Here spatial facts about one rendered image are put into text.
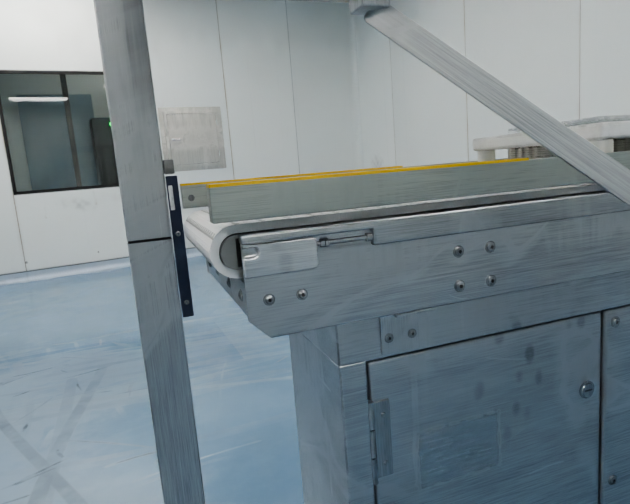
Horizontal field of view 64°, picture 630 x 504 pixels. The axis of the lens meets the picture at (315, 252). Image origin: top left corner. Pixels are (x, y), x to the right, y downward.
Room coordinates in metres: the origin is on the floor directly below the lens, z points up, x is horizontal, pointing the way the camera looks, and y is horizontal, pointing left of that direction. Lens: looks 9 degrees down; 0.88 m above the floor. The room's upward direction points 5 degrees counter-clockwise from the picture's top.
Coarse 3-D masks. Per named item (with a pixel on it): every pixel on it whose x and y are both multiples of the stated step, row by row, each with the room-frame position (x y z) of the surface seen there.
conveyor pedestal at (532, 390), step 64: (448, 320) 0.56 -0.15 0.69; (512, 320) 0.59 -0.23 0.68; (576, 320) 0.64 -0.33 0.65; (320, 384) 0.58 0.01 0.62; (384, 384) 0.54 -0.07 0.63; (448, 384) 0.57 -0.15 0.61; (512, 384) 0.60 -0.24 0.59; (576, 384) 0.64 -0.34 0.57; (320, 448) 0.60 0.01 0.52; (384, 448) 0.54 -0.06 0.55; (448, 448) 0.57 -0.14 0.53; (512, 448) 0.60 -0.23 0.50; (576, 448) 0.64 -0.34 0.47
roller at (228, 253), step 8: (224, 240) 0.45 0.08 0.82; (232, 240) 0.45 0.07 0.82; (224, 248) 0.45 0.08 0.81; (232, 248) 0.45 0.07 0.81; (240, 248) 0.45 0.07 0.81; (224, 256) 0.45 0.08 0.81; (232, 256) 0.45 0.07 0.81; (240, 256) 0.45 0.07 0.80; (224, 264) 0.46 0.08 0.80; (232, 264) 0.45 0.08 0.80; (240, 264) 0.45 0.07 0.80
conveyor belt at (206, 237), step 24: (504, 192) 0.59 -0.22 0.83; (528, 192) 0.57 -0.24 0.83; (552, 192) 0.58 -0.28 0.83; (576, 192) 0.59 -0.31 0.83; (192, 216) 0.66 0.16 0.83; (288, 216) 0.50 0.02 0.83; (312, 216) 0.48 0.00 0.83; (336, 216) 0.49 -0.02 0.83; (360, 216) 0.50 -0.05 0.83; (192, 240) 0.59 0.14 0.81; (216, 240) 0.45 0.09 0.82; (216, 264) 0.45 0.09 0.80
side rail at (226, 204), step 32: (544, 160) 0.55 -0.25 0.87; (224, 192) 0.44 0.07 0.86; (256, 192) 0.45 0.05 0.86; (288, 192) 0.46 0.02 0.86; (320, 192) 0.47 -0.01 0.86; (352, 192) 0.48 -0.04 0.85; (384, 192) 0.49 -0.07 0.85; (416, 192) 0.50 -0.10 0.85; (448, 192) 0.51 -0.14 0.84; (480, 192) 0.52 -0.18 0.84
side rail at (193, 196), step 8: (392, 168) 0.80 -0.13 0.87; (296, 176) 0.75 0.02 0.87; (200, 184) 0.70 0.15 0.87; (184, 192) 0.69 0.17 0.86; (192, 192) 0.70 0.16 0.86; (200, 192) 0.70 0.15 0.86; (184, 200) 0.69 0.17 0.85; (192, 200) 0.70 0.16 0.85; (200, 200) 0.70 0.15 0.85; (184, 208) 0.69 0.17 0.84
